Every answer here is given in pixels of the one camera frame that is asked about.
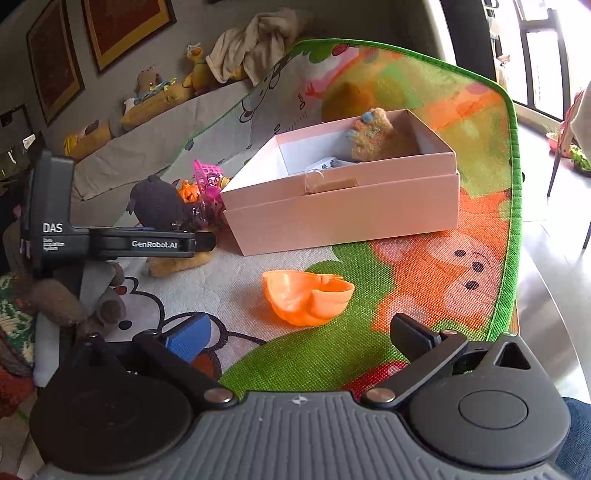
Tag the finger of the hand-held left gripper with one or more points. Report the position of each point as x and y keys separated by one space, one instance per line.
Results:
x=138 y=227
x=152 y=243

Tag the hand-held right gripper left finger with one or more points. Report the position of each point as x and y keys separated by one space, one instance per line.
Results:
x=189 y=339

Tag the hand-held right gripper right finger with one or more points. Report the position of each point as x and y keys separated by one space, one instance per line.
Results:
x=411 y=337

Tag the black plush toy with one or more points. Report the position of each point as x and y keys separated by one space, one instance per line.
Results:
x=157 y=201

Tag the pink plastic basket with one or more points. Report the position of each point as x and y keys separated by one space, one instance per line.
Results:
x=205 y=170

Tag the orange pumpkin half shell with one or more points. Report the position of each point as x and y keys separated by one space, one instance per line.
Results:
x=300 y=304

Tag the pink cardboard box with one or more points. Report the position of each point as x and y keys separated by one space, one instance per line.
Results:
x=341 y=217

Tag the small orange pumpkin toy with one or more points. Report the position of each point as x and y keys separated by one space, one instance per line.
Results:
x=189 y=191

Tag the dark cabinet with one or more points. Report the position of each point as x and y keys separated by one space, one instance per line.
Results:
x=16 y=143

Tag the yellow plush toy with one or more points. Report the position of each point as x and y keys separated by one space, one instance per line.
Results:
x=87 y=141

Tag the colourful cartoon play mat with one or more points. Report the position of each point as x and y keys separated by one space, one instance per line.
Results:
x=415 y=258

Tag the grey covered sofa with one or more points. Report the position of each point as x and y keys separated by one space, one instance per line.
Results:
x=138 y=147

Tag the brown plush bear knitted sweater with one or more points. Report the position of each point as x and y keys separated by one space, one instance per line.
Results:
x=55 y=300

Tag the long yellow plush pillow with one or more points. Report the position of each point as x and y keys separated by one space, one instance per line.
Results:
x=157 y=104

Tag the brown bear plush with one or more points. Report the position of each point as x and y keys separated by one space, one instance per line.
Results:
x=147 y=83

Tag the yellow duck plush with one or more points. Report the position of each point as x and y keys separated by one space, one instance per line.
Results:
x=198 y=69

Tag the person's blue jeans leg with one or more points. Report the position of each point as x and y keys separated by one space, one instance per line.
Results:
x=577 y=438

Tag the fuzzy orange paw plush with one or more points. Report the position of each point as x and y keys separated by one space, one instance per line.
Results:
x=374 y=138

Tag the beige crumpled blanket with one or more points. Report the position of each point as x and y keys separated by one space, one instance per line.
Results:
x=258 y=46

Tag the dark metal chair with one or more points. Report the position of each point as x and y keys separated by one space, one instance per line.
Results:
x=554 y=161

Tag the green potted plant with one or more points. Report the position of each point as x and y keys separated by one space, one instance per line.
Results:
x=581 y=159

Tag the white orange cloth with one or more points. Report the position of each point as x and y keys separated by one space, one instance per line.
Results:
x=579 y=110

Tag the framed wall picture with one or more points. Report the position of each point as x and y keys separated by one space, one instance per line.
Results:
x=55 y=64
x=129 y=30

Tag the black window frame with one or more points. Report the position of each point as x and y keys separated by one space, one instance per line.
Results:
x=521 y=50

